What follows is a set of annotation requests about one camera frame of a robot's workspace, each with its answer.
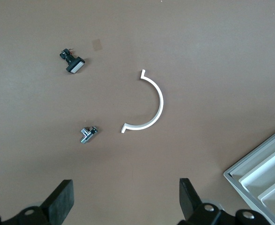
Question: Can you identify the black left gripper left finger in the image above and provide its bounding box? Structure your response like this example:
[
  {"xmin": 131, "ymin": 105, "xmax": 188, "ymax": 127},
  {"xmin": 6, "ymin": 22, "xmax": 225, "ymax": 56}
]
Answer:
[{"xmin": 0, "ymin": 179, "xmax": 74, "ymax": 225}]

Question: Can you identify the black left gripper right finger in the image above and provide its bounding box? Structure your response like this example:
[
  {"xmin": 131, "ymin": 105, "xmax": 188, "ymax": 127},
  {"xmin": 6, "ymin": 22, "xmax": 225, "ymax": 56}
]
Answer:
[{"xmin": 177, "ymin": 178, "xmax": 270, "ymax": 225}]

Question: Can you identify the small silver metal fitting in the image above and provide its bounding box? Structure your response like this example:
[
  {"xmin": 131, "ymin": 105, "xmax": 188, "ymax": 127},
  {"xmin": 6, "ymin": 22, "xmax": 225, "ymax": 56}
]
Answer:
[{"xmin": 80, "ymin": 126, "xmax": 98, "ymax": 144}]

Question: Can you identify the black metal T-nut bolt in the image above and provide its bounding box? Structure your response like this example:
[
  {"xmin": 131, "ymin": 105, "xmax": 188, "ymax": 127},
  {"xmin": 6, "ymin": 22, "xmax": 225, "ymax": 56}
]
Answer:
[{"xmin": 59, "ymin": 48, "xmax": 86, "ymax": 75}]

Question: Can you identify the white semicircular bracket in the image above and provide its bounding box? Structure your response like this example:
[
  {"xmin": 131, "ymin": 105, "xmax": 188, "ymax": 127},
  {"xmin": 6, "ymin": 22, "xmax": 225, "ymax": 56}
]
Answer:
[{"xmin": 121, "ymin": 69, "xmax": 164, "ymax": 135}]

